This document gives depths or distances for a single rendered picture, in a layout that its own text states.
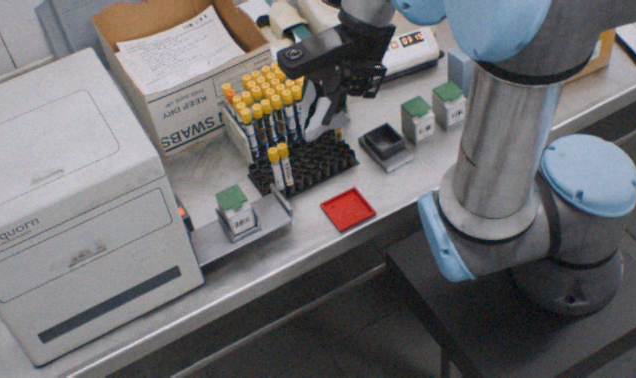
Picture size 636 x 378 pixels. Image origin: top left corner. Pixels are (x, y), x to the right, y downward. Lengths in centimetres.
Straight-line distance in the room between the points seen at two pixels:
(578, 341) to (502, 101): 48
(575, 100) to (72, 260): 90
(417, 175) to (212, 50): 48
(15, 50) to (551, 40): 123
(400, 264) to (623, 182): 35
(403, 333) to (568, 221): 128
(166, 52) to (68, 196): 61
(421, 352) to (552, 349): 110
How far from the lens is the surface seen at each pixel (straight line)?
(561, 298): 119
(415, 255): 124
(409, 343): 226
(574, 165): 106
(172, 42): 169
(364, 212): 138
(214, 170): 150
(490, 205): 94
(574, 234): 106
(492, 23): 68
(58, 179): 114
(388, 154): 144
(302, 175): 142
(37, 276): 120
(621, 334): 121
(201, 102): 150
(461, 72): 151
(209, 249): 133
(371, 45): 124
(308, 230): 137
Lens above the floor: 194
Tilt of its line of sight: 48 degrees down
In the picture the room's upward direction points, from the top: 9 degrees counter-clockwise
